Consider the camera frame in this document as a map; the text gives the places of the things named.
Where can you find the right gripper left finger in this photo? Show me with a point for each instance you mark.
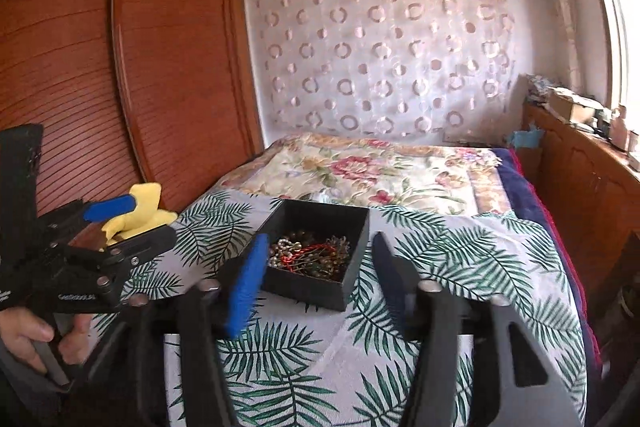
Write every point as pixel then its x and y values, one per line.
pixel 221 305

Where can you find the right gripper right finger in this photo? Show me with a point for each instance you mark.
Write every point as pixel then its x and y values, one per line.
pixel 420 309

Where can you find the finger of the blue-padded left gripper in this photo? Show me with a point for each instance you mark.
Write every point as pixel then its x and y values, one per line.
pixel 108 209
pixel 140 248

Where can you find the tangled jewelry pile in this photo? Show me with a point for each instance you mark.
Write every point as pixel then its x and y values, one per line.
pixel 302 254

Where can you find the black jewelry box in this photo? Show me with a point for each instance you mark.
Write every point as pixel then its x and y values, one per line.
pixel 322 220

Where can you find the person's left hand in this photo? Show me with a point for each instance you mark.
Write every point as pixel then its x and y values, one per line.
pixel 20 329

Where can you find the yellow plush toy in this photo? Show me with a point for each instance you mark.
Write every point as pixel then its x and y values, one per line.
pixel 145 217

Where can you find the palm leaf print bedsheet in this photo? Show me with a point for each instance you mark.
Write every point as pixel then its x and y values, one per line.
pixel 301 365

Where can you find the floral quilt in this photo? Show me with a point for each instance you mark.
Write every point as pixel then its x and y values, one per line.
pixel 452 181

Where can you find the brown wooden wardrobe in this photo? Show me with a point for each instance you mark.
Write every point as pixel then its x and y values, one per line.
pixel 130 91

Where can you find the blue tissue box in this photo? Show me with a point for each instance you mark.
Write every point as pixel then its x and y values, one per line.
pixel 526 138

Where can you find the wooden sideboard cabinet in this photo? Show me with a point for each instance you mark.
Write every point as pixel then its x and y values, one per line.
pixel 593 198

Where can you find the cardboard box on sideboard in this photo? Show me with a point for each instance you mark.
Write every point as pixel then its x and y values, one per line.
pixel 571 107

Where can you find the circle pattern sheer curtain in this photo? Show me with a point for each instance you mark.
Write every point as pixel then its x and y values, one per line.
pixel 420 71

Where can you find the pink bottle on sideboard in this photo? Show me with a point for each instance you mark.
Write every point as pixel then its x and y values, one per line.
pixel 619 133

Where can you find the window with white frame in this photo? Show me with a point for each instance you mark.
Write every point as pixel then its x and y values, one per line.
pixel 621 19

